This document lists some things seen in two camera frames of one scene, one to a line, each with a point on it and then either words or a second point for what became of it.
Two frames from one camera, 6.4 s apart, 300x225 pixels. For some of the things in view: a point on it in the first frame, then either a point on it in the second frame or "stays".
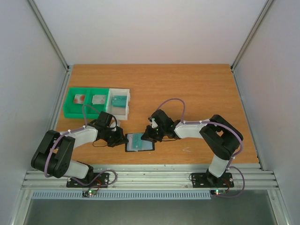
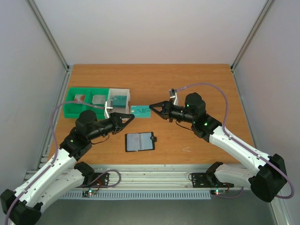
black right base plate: (207, 180) stays
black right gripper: (151, 134) to (168, 110)
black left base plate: (92, 180) stays
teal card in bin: (119, 101) stays
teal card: (137, 141) to (140, 111)
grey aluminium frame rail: (52, 40) stays
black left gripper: (120, 139) to (118, 125)
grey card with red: (99, 99) stays
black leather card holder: (136, 143) stays
